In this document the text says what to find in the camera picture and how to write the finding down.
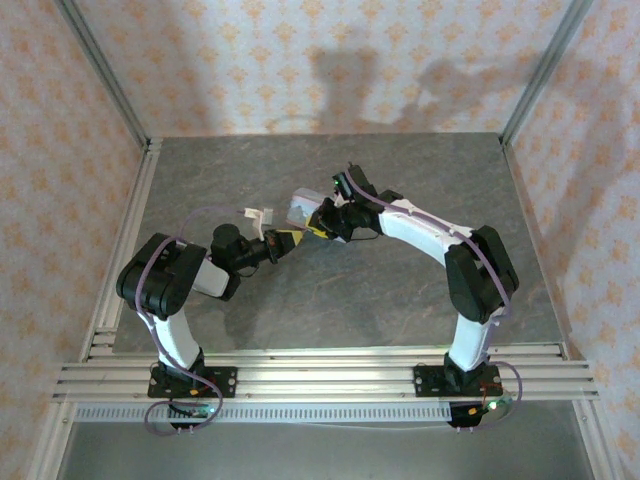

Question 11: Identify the aluminium side rail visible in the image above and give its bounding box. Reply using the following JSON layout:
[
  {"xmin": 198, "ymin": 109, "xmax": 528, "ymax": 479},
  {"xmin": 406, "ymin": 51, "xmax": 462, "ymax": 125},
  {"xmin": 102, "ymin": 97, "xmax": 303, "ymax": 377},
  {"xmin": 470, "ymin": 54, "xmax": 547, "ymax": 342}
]
[{"xmin": 79, "ymin": 139, "xmax": 164, "ymax": 361}]

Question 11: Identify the cartoon print tin box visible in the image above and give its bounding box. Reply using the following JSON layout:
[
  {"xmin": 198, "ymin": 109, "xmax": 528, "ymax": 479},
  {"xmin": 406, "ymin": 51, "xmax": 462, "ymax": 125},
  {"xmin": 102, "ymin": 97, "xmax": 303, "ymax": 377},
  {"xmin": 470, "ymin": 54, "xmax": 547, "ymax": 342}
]
[{"xmin": 285, "ymin": 187, "xmax": 332, "ymax": 229}]

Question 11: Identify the aluminium mounting rail beam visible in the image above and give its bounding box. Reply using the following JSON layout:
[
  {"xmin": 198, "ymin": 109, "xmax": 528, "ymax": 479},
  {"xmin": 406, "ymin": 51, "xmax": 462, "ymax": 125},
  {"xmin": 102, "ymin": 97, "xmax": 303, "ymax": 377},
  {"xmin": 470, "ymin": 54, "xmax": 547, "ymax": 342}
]
[{"xmin": 52, "ymin": 344, "xmax": 600, "ymax": 402}]

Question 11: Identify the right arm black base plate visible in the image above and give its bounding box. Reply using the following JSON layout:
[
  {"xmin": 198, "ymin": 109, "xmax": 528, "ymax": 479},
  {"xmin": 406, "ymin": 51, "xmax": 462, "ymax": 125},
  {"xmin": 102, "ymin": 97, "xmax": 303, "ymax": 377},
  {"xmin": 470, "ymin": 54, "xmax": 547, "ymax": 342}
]
[{"xmin": 413, "ymin": 363, "xmax": 502, "ymax": 400}]

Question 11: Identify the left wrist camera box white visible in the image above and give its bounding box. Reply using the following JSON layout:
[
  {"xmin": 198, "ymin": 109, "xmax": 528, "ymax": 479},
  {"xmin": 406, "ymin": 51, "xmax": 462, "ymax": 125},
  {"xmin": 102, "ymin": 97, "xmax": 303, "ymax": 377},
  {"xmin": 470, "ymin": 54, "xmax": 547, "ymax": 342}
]
[{"xmin": 243, "ymin": 206, "xmax": 275, "ymax": 241}]

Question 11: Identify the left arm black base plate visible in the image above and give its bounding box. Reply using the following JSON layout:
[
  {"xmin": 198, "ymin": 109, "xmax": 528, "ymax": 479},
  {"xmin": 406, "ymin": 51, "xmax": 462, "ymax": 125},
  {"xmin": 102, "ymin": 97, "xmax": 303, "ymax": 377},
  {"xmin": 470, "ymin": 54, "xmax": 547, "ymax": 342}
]
[{"xmin": 148, "ymin": 366, "xmax": 238, "ymax": 400}]

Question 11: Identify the aluminium frame post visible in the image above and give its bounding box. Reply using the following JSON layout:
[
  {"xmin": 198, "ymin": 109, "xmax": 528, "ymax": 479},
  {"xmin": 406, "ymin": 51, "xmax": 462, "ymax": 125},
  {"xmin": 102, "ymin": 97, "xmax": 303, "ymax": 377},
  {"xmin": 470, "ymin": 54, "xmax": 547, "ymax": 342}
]
[
  {"xmin": 499, "ymin": 0, "xmax": 596, "ymax": 146},
  {"xmin": 54, "ymin": 0, "xmax": 151, "ymax": 149}
]

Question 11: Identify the slotted grey cable duct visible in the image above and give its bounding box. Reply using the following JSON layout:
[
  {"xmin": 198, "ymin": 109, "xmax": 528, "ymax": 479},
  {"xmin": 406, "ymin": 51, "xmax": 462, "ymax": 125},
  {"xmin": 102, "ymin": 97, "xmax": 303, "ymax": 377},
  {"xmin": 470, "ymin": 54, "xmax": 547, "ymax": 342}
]
[{"xmin": 73, "ymin": 402, "xmax": 454, "ymax": 425}]

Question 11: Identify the aluminium frame leg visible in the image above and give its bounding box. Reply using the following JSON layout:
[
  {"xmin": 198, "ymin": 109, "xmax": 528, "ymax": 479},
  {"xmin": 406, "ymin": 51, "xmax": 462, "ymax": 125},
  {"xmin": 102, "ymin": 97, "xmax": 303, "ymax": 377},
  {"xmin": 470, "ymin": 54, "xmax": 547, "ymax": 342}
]
[
  {"xmin": 27, "ymin": 399, "xmax": 76, "ymax": 480},
  {"xmin": 572, "ymin": 399, "xmax": 626, "ymax": 480}
]

